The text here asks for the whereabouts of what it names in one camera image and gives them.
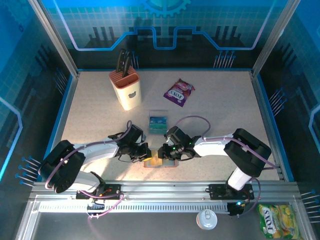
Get yellow credit card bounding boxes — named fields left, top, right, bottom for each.
left=149, top=150, right=164, bottom=167

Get teal credit card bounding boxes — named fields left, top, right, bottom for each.
left=149, top=124, right=168, bottom=135

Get blue credit card white print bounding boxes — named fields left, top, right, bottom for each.
left=149, top=116, right=168, bottom=126

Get beige knife block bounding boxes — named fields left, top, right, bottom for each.
left=108, top=69, right=143, bottom=111

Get purple candy bag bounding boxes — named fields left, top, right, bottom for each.
left=163, top=78, right=196, bottom=108

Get black connector box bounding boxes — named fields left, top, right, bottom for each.
left=86, top=201, right=106, bottom=220
left=226, top=199, right=251, bottom=218

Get white tin can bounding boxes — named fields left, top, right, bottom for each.
left=196, top=209, right=218, bottom=230

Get yellow candy bag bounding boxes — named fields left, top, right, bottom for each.
left=257, top=203, right=305, bottom=240

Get aluminium mounting rail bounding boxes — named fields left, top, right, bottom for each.
left=29, top=179, right=301, bottom=203

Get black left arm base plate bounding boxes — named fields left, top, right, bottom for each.
left=74, top=184, right=124, bottom=201

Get white slotted cable duct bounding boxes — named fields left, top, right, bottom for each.
left=37, top=201, right=231, bottom=214

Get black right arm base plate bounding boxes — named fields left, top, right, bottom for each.
left=208, top=183, right=255, bottom=201

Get aluminium side rail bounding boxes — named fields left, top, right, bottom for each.
left=250, top=69, right=296, bottom=182
left=44, top=71, right=81, bottom=161

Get black handled knife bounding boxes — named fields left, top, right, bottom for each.
left=121, top=56, right=132, bottom=78
left=116, top=48, right=131, bottom=73

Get aluminium frame post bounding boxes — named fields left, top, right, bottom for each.
left=27, top=0, right=81, bottom=78
left=250, top=0, right=302, bottom=77

